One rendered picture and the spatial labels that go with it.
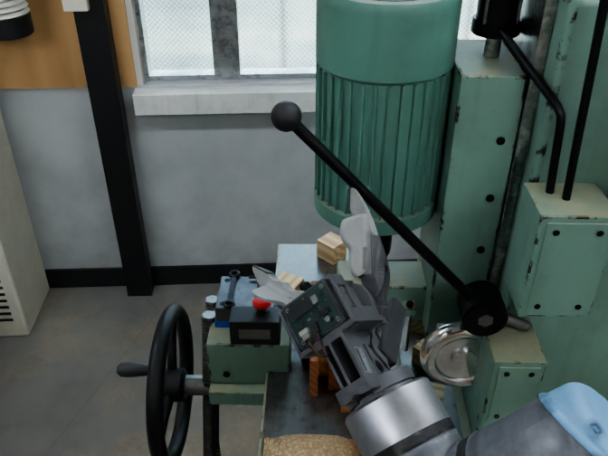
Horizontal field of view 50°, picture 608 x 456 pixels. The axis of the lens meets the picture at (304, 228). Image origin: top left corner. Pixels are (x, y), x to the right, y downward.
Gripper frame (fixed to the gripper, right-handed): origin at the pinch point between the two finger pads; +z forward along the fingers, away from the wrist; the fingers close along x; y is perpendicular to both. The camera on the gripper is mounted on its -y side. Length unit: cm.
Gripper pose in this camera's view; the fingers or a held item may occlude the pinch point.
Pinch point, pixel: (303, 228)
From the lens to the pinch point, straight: 72.6
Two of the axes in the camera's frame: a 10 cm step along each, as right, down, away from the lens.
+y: -5.4, -1.0, -8.3
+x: -7.2, 5.7, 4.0
